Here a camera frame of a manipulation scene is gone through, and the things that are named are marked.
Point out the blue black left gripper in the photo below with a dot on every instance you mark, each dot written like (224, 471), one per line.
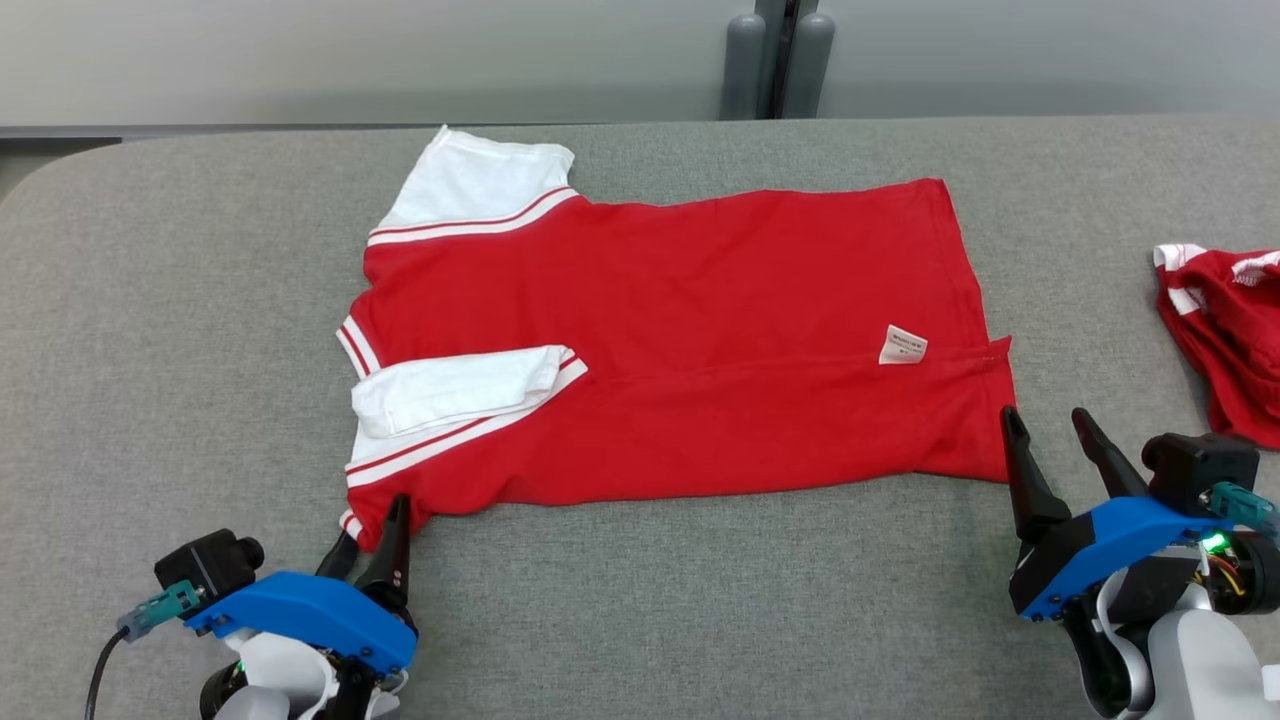
(310, 615)

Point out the grey cylinder bumper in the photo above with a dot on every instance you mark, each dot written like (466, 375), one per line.
(810, 70)
(743, 70)

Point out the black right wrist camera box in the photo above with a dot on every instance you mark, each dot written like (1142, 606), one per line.
(1195, 465)

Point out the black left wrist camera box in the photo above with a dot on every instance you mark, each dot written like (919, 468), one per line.
(205, 565)

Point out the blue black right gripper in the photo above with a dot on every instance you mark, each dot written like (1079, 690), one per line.
(1090, 545)

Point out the grey vertical wall post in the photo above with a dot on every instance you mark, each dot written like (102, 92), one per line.
(787, 50)

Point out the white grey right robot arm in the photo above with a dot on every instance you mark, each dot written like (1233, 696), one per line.
(1200, 660)

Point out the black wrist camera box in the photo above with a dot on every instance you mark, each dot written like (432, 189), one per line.
(205, 565)
(1195, 465)

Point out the red white jersey shirt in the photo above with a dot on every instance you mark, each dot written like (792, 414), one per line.
(700, 300)

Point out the red white jersey shorts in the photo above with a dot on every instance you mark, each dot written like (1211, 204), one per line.
(1240, 340)

